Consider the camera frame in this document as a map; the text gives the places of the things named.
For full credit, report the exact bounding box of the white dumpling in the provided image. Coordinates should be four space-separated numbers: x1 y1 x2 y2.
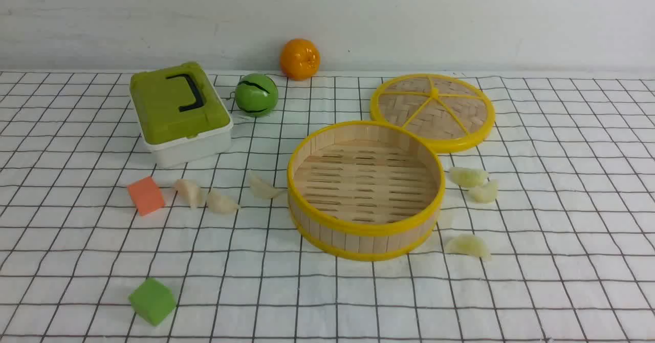
174 178 206 209
206 188 241 214
247 171 285 199

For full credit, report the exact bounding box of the greenish dumpling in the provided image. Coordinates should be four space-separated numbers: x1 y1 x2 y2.
468 179 499 204
448 166 489 188
444 234 491 260

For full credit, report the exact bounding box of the yellow rim bamboo steamer tray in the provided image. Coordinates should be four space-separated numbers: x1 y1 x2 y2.
286 121 445 261

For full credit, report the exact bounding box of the yellow rim bamboo steamer lid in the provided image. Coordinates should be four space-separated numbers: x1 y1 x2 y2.
370 73 496 153

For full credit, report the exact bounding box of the green watermelon toy ball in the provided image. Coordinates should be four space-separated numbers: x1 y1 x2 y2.
234 73 279 117

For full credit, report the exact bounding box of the orange toy fruit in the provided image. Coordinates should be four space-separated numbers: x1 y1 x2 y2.
280 39 321 81

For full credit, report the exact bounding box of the green lid white box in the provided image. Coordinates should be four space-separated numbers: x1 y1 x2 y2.
129 61 233 168

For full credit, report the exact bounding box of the orange foam cube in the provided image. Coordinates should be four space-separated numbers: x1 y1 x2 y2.
127 177 166 217

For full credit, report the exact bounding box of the green foam cube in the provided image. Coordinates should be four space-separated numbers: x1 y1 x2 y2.
128 277 177 327

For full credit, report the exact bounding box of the white black grid tablecloth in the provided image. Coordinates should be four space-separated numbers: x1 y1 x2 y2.
1 68 654 342

